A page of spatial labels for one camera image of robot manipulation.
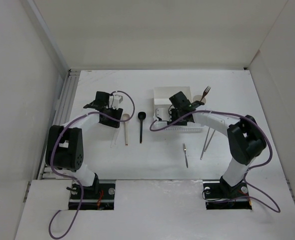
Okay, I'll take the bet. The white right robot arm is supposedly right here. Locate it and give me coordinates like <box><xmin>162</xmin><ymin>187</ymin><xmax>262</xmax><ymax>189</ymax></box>
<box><xmin>169</xmin><ymin>91</ymin><xmax>267</xmax><ymax>197</ymax></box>

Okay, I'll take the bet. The brown wooden fork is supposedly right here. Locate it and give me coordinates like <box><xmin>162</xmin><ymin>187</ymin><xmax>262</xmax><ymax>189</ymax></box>
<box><xmin>199</xmin><ymin>86</ymin><xmax>211</xmax><ymax>102</ymax></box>

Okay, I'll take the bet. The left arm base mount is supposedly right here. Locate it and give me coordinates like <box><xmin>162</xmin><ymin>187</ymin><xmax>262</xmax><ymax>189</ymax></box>
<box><xmin>66</xmin><ymin>180</ymin><xmax>116</xmax><ymax>211</ymax></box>

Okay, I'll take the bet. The aluminium rail frame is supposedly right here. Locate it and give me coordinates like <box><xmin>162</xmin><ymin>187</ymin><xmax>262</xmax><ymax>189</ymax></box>
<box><xmin>24</xmin><ymin>0</ymin><xmax>81</xmax><ymax>181</ymax></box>

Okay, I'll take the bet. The white square box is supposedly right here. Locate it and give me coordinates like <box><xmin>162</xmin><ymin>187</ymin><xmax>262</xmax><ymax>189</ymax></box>
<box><xmin>153</xmin><ymin>86</ymin><xmax>192</xmax><ymax>110</ymax></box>

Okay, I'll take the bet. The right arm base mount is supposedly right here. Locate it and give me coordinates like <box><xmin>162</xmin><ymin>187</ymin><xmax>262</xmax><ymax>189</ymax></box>
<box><xmin>202</xmin><ymin>180</ymin><xmax>252</xmax><ymax>210</ymax></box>

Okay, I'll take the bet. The small metal fork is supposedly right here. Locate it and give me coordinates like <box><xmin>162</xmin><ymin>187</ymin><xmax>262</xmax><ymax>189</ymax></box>
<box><xmin>182</xmin><ymin>143</ymin><xmax>189</xmax><ymax>169</ymax></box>

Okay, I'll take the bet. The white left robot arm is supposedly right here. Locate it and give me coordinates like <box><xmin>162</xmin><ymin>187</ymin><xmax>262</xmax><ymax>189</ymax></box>
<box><xmin>45</xmin><ymin>91</ymin><xmax>123</xmax><ymax>199</ymax></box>

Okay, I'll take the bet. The black spoon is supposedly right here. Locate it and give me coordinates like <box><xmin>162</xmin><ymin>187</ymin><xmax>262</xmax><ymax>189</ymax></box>
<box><xmin>137</xmin><ymin>111</ymin><xmax>147</xmax><ymax>144</ymax></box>

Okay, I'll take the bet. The metal chopstick left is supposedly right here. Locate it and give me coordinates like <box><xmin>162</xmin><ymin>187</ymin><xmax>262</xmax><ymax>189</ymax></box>
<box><xmin>200</xmin><ymin>127</ymin><xmax>211</xmax><ymax>160</ymax></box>

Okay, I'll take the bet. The white paper cup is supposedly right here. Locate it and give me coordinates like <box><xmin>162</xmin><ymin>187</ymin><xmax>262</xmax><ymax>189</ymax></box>
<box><xmin>192</xmin><ymin>95</ymin><xmax>207</xmax><ymax>105</ymax></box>

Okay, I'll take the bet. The white perforated basket tray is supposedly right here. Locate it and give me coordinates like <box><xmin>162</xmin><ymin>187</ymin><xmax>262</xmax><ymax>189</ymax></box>
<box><xmin>152</xmin><ymin>121</ymin><xmax>204</xmax><ymax>133</ymax></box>

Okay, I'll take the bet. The clear chopstick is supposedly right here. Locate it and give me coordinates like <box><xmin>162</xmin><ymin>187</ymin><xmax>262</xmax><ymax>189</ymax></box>
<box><xmin>110</xmin><ymin>128</ymin><xmax>120</xmax><ymax>148</ymax></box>

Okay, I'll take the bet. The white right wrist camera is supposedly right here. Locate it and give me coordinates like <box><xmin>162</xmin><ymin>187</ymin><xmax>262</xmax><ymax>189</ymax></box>
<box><xmin>154</xmin><ymin>106</ymin><xmax>171</xmax><ymax>122</ymax></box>

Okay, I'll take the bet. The beige wooden spoon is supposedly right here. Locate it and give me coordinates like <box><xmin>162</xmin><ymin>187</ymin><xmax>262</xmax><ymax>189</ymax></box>
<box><xmin>121</xmin><ymin>113</ymin><xmax>130</xmax><ymax>146</ymax></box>

